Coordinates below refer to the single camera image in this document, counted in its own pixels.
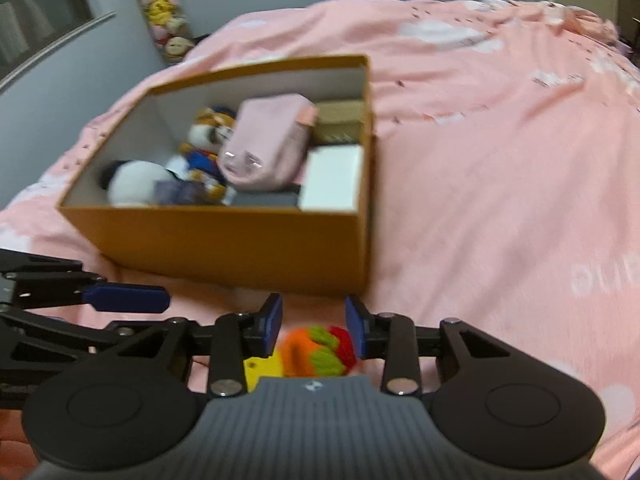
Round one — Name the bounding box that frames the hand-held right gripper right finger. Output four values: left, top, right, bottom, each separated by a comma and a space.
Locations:
344, 294, 524, 397

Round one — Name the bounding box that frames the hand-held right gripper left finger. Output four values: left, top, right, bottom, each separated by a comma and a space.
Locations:
112, 292, 285, 400

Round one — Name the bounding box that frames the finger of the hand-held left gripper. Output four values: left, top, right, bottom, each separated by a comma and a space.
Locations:
0, 247, 172, 315
0, 309, 173, 397

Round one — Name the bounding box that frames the colourful crochet toy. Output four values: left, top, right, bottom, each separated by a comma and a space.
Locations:
279, 325, 357, 379

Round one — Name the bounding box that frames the orange cardboard box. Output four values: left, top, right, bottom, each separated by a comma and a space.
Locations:
57, 54, 377, 297

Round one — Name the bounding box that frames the white panda plush toy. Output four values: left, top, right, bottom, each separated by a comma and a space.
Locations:
100, 160, 187, 207

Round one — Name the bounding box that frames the dark grey small box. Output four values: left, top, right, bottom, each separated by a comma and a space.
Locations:
231, 187, 303, 209

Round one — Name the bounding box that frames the white box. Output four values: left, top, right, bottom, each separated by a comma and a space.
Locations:
298, 144, 365, 212

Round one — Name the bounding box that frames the brown plush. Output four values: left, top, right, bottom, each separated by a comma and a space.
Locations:
167, 105, 239, 206

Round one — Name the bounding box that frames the pink pouch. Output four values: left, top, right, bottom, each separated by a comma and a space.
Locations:
219, 94, 321, 192

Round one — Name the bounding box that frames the small gold box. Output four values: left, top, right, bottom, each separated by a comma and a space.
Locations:
314, 100, 369, 147

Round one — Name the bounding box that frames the pink printed duvet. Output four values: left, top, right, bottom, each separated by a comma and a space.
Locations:
0, 0, 640, 476

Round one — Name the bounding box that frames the window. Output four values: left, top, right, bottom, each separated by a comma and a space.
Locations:
0, 0, 117, 97

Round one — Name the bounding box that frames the column of plush toys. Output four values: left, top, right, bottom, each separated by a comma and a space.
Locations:
120, 0, 196, 64

